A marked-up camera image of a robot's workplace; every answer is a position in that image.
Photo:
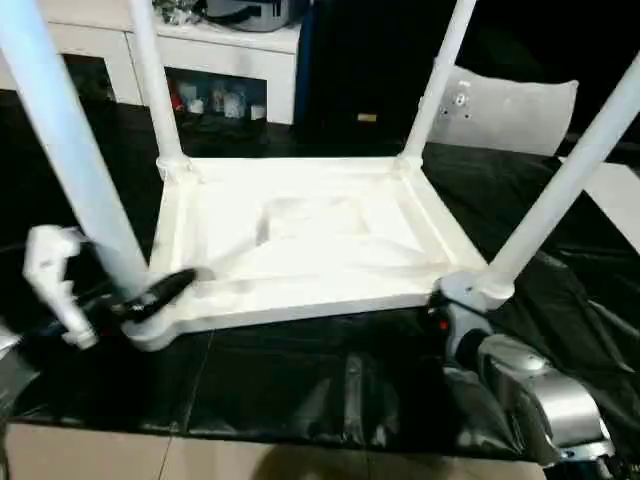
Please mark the white plastic table leg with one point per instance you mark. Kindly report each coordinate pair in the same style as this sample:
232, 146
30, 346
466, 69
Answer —
565, 175
435, 90
65, 125
155, 90

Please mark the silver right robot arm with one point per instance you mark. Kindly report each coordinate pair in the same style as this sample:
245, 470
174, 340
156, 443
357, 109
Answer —
565, 400

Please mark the black table mat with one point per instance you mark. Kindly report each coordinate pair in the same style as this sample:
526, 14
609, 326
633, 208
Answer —
300, 375

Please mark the small white cup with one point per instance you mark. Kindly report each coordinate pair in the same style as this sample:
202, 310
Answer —
257, 112

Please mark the small brown label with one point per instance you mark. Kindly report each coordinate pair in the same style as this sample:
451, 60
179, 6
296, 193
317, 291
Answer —
366, 117

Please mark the grey cushion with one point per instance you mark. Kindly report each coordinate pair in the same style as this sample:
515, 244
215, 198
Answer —
510, 115

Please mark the white cabinet with glass doors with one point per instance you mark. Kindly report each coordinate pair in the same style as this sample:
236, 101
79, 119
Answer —
225, 55

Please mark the black couch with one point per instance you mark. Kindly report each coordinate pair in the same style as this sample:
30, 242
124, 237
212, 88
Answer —
375, 50

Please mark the silver and black helmet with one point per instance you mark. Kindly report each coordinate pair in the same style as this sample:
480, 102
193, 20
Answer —
250, 12

